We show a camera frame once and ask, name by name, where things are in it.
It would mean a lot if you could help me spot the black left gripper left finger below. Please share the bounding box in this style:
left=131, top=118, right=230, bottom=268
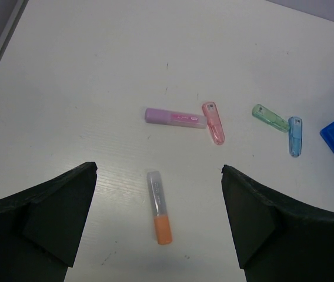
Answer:
left=0, top=162, right=97, bottom=281

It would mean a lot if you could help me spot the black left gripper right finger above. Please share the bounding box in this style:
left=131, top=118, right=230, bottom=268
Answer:
left=221, top=165, right=334, bottom=281

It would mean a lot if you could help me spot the blue correction tape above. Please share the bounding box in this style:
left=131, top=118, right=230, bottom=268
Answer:
left=288, top=116, right=303, bottom=157

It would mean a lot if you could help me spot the orange highlighter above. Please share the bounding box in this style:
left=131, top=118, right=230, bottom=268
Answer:
left=146, top=171, right=172, bottom=245

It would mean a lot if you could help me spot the green correction tape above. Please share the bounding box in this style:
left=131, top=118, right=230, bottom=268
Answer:
left=252, top=104, right=289, bottom=133

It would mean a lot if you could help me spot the pink correction tape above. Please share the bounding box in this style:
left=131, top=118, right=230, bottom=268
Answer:
left=202, top=102, right=225, bottom=145

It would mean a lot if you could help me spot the purple pink highlighter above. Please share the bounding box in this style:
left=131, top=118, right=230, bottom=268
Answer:
left=145, top=108, right=207, bottom=129

